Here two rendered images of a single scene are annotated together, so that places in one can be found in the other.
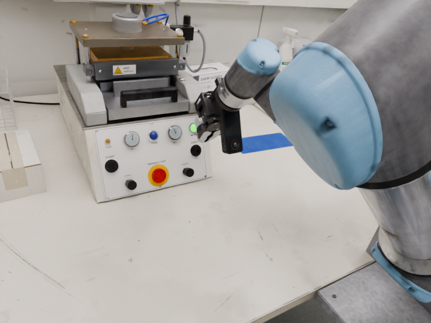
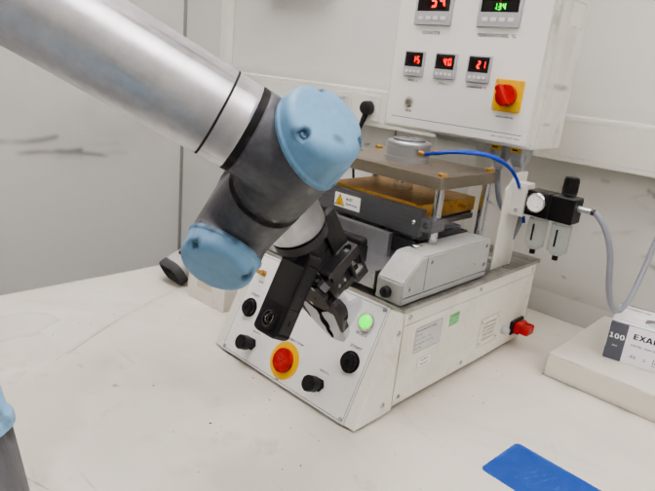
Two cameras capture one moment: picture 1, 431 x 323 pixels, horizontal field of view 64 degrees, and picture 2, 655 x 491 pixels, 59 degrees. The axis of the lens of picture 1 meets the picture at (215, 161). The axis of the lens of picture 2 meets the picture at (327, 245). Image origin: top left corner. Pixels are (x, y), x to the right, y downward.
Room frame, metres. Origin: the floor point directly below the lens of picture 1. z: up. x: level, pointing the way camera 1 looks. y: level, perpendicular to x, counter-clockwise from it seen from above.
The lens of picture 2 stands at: (0.60, -0.68, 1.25)
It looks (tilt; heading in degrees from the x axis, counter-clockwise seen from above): 17 degrees down; 76
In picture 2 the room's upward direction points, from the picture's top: 6 degrees clockwise
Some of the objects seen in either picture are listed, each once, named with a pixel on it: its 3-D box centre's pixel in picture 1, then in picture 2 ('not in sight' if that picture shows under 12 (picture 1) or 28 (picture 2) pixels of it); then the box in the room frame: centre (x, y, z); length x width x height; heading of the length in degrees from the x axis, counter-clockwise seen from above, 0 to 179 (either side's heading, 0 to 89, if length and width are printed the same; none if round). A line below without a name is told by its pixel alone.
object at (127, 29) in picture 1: (130, 35); (423, 175); (1.01, 0.30, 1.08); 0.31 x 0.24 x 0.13; 124
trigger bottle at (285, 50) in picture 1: (285, 56); not in sight; (1.67, -0.25, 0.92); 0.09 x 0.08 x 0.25; 41
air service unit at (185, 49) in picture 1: (179, 38); (548, 215); (1.20, 0.18, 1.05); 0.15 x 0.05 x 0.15; 124
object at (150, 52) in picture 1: (130, 45); (406, 184); (0.98, 0.29, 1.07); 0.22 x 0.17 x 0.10; 124
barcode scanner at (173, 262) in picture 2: not in sight; (202, 260); (0.63, 0.63, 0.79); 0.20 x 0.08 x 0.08; 34
